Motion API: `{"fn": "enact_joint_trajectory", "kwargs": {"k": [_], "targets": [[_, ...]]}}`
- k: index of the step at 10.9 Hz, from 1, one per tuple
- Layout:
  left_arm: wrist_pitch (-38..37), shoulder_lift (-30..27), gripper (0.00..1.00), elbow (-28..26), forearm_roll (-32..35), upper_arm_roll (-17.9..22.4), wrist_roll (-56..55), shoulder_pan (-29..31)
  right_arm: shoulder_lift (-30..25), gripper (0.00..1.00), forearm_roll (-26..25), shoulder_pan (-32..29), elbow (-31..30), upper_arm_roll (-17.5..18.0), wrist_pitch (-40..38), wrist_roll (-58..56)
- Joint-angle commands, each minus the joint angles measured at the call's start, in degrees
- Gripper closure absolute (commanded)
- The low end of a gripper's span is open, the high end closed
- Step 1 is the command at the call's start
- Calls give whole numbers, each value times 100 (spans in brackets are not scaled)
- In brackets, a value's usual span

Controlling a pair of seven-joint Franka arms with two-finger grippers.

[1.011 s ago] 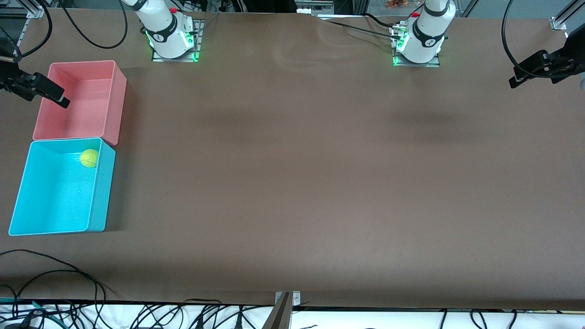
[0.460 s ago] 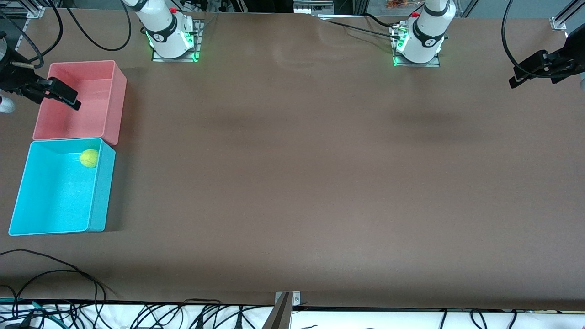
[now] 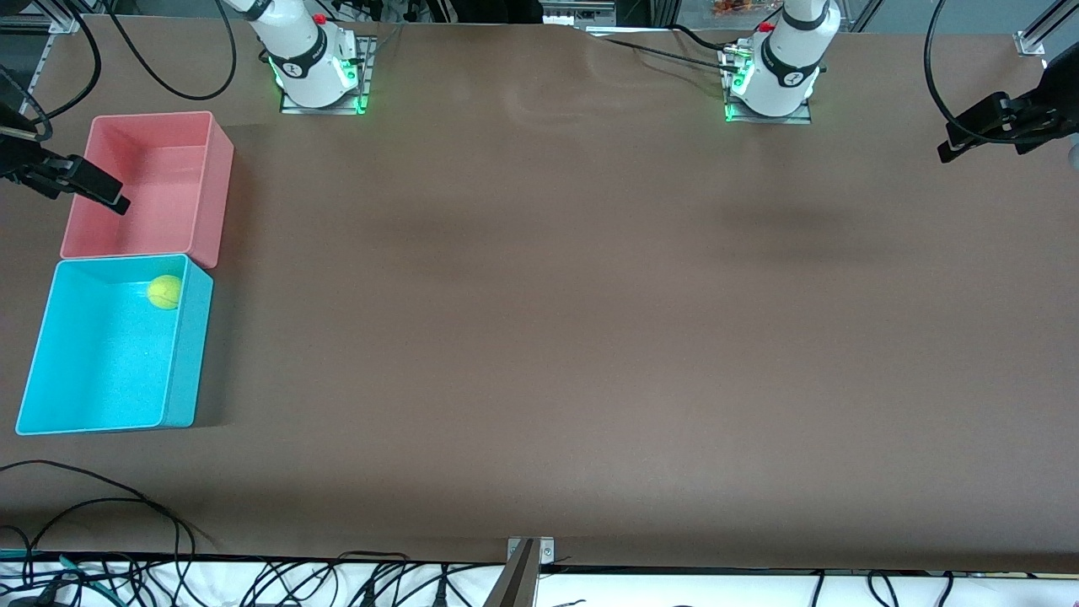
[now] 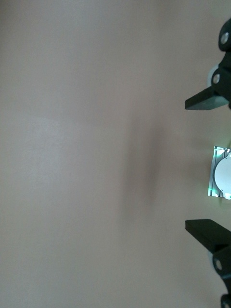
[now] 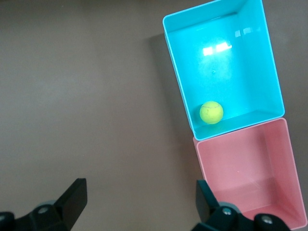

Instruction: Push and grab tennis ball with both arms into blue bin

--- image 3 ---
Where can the aluminium frame rail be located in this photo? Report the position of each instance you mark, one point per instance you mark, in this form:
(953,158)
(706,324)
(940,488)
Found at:
(1037,34)
(72,17)

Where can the pink plastic bin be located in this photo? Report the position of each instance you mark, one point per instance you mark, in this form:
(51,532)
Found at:
(160,194)

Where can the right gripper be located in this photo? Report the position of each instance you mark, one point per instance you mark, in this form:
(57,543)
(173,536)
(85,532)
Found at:
(18,159)

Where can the blue plastic bin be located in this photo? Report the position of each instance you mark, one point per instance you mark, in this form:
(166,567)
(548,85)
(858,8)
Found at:
(101,371)

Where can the yellow-green tennis ball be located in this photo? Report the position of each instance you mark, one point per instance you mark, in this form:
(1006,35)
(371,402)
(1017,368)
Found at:
(164,292)

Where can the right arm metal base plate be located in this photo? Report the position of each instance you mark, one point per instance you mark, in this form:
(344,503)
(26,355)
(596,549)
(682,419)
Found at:
(367,76)

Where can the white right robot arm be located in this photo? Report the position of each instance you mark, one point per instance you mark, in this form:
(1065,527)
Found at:
(303,59)

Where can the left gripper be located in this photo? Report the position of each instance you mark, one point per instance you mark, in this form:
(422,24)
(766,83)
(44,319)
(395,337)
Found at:
(1048,111)

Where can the metal table edge bracket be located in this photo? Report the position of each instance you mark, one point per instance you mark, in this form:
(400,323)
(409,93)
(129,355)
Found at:
(529,550)

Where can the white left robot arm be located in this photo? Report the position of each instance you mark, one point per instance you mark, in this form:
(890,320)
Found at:
(788,72)

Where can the orange background object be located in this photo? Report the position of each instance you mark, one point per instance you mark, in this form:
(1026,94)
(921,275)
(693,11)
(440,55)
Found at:
(732,7)

